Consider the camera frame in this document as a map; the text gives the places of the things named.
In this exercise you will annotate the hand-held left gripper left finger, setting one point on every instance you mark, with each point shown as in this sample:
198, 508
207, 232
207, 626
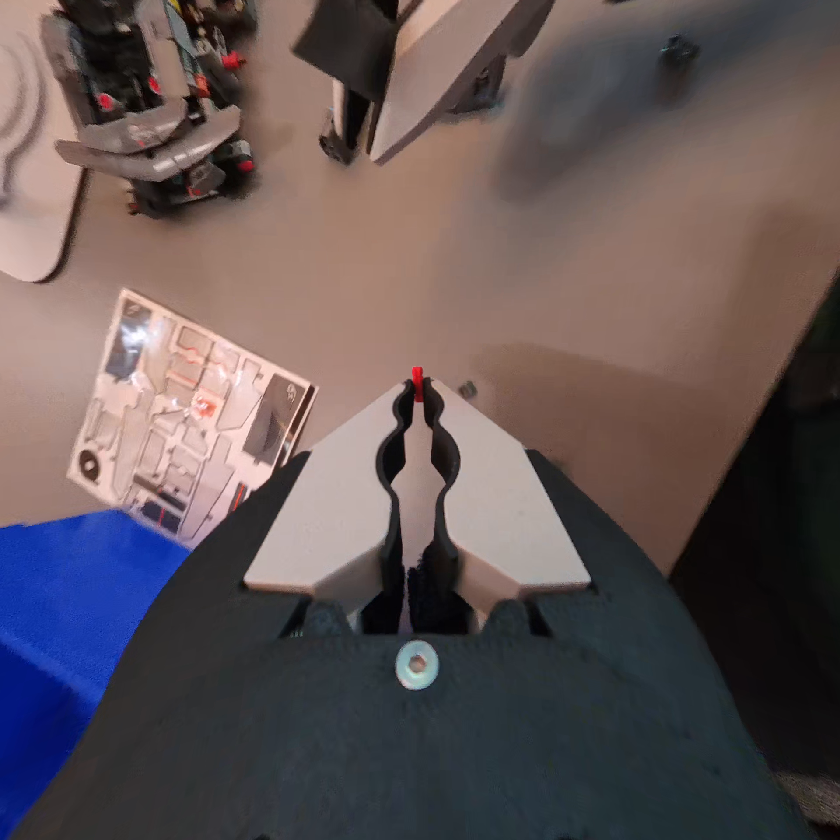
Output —
321, 525

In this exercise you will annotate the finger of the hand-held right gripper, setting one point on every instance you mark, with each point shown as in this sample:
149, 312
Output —
348, 39
446, 52

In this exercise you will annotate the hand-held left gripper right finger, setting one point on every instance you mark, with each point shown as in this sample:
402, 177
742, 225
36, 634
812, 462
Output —
518, 525

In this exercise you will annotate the grey lego panel assembly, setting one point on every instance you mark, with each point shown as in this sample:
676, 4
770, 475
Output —
485, 92

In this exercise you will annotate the red lego axle pin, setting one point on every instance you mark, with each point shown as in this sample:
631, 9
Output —
418, 380

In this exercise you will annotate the blue plastic bin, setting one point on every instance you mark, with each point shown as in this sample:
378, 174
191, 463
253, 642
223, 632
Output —
65, 623

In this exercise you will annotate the lego sticker sheet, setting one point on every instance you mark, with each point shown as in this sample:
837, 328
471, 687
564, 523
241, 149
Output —
184, 407

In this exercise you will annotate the grey lego car model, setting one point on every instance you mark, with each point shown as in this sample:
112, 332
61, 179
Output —
151, 118

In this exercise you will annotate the small black lego piece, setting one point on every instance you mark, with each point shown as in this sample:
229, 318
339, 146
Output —
679, 49

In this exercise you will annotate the white book stand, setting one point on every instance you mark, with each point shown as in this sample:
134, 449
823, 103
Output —
33, 216

